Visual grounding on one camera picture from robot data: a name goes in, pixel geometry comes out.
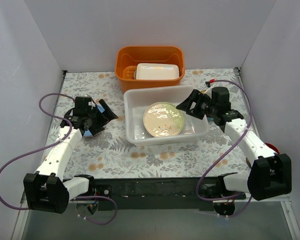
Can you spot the cream yellow plate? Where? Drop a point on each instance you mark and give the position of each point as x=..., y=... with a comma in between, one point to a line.
x=163, y=119

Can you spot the blue plate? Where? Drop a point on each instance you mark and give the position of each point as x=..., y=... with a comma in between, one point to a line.
x=99, y=121

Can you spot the orange plastic basket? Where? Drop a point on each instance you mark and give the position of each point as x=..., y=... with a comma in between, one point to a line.
x=130, y=56

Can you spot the red round object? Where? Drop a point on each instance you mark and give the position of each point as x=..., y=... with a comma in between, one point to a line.
x=272, y=147

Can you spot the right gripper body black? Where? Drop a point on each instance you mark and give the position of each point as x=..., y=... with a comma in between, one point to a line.
x=196, y=104

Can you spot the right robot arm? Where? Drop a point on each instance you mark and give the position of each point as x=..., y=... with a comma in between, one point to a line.
x=271, y=173

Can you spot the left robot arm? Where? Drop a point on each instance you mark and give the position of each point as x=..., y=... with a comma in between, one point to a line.
x=45, y=189

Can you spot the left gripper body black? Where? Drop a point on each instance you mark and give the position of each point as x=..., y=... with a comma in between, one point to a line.
x=100, y=119

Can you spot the white rectangular dish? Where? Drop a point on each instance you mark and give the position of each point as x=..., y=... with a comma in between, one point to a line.
x=156, y=72

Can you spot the floral table mat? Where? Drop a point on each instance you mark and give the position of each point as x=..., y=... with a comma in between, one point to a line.
x=110, y=155

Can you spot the white plastic bin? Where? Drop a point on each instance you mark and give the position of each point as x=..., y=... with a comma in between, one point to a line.
x=136, y=101

